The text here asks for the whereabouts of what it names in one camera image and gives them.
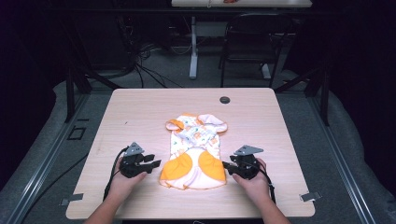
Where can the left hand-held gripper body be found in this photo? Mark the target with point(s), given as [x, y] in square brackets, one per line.
[133, 164]

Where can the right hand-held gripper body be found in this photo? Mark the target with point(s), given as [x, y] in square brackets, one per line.
[247, 163]

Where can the orange and white baby garment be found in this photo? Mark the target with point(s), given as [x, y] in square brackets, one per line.
[193, 152]

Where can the person's right hand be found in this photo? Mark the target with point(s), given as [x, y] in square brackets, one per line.
[254, 183]

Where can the person's left hand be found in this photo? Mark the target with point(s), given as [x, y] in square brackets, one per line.
[123, 184]

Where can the grey tape strip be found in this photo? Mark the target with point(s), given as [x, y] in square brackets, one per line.
[310, 196]
[72, 198]

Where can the black metal stand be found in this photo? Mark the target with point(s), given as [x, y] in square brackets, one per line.
[314, 87]
[76, 71]

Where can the white desk leg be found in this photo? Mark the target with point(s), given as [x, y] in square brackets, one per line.
[193, 49]

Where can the black folding chair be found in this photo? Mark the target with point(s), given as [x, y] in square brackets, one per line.
[253, 46]

